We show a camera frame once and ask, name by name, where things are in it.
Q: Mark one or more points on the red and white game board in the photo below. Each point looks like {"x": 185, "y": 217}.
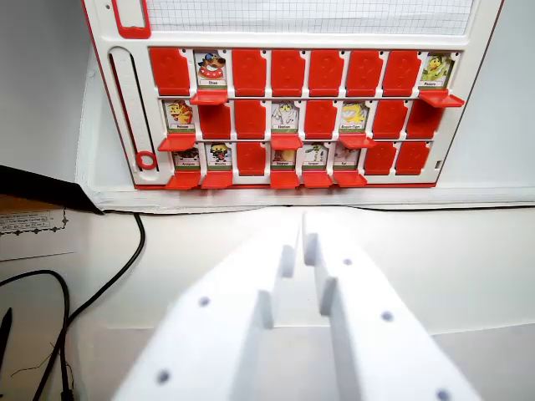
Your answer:
{"x": 292, "y": 75}

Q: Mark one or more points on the white printed paper label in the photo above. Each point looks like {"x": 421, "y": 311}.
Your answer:
{"x": 29, "y": 236}

